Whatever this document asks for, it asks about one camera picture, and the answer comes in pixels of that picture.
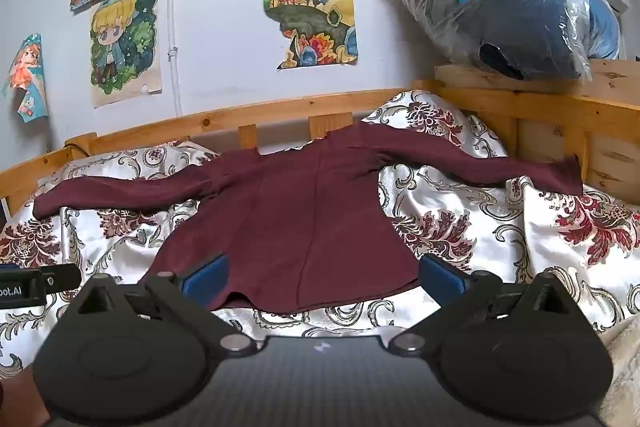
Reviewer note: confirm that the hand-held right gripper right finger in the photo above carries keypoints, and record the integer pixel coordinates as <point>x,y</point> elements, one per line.
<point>442,278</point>

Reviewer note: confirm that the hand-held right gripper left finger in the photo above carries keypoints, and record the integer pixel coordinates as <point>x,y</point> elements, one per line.
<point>206,281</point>

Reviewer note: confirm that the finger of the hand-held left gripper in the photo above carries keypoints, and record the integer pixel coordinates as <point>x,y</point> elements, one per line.
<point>62,278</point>

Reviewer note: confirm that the maroon long-sleeve shirt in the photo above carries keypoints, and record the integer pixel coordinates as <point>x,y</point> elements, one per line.
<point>305,227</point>

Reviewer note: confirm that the clear plastic bag of clothes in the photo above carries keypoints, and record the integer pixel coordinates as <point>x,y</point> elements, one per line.
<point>510,12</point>

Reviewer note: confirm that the floral satin blanket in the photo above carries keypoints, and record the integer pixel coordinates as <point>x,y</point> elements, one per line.
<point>545,237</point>

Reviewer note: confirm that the beige cloth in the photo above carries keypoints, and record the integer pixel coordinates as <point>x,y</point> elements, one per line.
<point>622,377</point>

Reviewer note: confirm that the wooden bed frame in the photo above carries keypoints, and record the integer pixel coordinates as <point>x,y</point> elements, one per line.
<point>550,107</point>

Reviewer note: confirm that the small curled cartoon wall poster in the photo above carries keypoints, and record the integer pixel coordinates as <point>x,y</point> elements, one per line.
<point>27,77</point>

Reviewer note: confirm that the blond cartoon figure wall poster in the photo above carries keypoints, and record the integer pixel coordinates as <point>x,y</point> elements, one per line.
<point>125,47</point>

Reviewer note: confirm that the white wall pipe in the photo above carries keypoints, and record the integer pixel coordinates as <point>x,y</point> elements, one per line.
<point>174,42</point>

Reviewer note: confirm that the landscape wall poster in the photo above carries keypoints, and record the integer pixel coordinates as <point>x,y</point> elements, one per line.
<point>310,7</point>

